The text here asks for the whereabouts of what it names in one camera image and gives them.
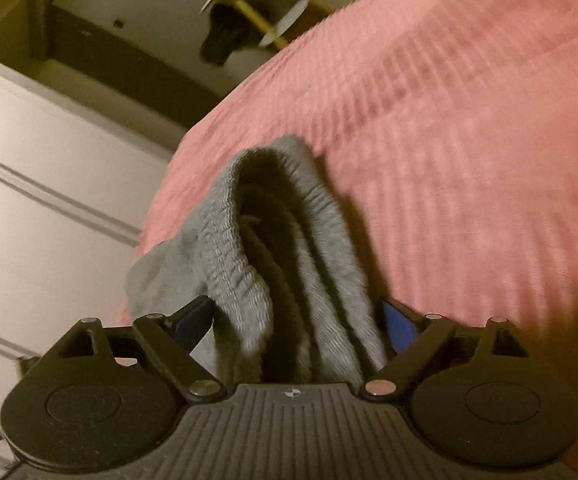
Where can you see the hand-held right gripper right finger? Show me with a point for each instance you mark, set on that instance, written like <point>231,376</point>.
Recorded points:
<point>400,328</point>

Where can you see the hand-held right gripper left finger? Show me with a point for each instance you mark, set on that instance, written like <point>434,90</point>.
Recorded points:
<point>193,321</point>

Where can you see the grey pants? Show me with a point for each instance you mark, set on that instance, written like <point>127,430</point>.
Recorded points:
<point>279,270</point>

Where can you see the pink ribbed blanket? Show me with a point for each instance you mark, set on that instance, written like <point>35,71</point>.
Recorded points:
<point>434,160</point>

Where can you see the white wardrobe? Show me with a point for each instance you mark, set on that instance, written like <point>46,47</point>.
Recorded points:
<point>39,220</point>

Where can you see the black cloth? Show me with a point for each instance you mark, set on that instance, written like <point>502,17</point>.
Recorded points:
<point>224,35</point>

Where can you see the round two-tier side table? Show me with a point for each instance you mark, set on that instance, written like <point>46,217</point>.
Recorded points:
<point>264,5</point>

